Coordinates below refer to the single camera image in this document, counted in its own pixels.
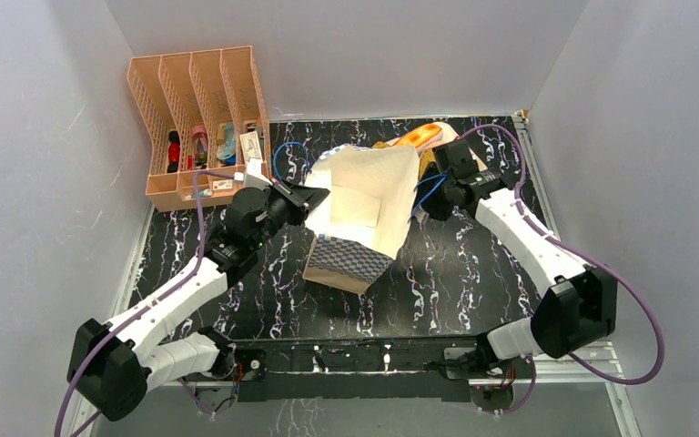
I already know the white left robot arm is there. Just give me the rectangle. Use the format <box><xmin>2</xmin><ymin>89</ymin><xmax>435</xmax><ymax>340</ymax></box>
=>
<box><xmin>68</xmin><ymin>182</ymin><xmax>329</xmax><ymax>422</ymax></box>

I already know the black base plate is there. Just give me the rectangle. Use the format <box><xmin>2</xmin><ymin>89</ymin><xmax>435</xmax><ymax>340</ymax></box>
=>
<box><xmin>177</xmin><ymin>340</ymin><xmax>534</xmax><ymax>404</ymax></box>

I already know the strawberry print tray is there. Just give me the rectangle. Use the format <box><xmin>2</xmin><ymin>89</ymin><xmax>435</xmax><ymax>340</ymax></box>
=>
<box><xmin>384</xmin><ymin>122</ymin><xmax>459</xmax><ymax>155</ymax></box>

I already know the checkered brown paper bag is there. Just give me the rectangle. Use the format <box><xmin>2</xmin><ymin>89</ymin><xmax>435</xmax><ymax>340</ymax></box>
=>
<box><xmin>301</xmin><ymin>145</ymin><xmax>420</xmax><ymax>295</ymax></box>

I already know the brown fake bread slice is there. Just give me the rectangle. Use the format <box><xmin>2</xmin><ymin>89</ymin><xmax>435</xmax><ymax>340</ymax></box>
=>
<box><xmin>418</xmin><ymin>149</ymin><xmax>435</xmax><ymax>179</ymax></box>

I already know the small tube in rack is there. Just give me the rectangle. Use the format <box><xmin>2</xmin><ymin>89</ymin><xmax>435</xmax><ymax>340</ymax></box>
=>
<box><xmin>185</xmin><ymin>188</ymin><xmax>213</xmax><ymax>200</ymax></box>

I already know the blue item in rack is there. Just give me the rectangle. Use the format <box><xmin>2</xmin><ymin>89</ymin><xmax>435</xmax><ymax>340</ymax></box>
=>
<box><xmin>216</xmin><ymin>122</ymin><xmax>237</xmax><ymax>166</ymax></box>

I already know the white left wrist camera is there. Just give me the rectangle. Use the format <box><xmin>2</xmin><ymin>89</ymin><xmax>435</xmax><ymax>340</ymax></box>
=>
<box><xmin>233</xmin><ymin>158</ymin><xmax>272</xmax><ymax>189</ymax></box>

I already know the long glazed fake bread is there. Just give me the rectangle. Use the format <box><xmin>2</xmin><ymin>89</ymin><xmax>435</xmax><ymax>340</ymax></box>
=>
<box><xmin>393</xmin><ymin>123</ymin><xmax>442</xmax><ymax>150</ymax></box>

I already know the pink capped bottle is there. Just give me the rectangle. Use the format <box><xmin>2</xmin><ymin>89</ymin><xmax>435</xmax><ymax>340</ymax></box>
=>
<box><xmin>190</xmin><ymin>125</ymin><xmax>208</xmax><ymax>169</ymax></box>

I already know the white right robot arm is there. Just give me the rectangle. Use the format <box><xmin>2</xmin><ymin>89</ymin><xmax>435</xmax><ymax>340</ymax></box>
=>
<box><xmin>423</xmin><ymin>139</ymin><xmax>617</xmax><ymax>377</ymax></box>

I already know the white card in rack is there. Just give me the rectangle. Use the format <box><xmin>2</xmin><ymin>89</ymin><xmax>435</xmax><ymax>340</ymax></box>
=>
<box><xmin>238</xmin><ymin>131</ymin><xmax>263</xmax><ymax>163</ymax></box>

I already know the black red bottle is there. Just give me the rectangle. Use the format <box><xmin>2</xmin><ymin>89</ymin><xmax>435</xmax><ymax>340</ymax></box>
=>
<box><xmin>167</xmin><ymin>130</ymin><xmax>181</xmax><ymax>173</ymax></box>

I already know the pink file organizer rack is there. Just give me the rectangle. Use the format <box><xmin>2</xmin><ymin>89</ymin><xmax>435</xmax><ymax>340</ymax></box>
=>
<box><xmin>127</xmin><ymin>46</ymin><xmax>272</xmax><ymax>212</ymax></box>

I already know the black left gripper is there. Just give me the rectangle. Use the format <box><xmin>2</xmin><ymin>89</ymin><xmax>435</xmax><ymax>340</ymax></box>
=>
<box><xmin>251</xmin><ymin>176</ymin><xmax>329</xmax><ymax>251</ymax></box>

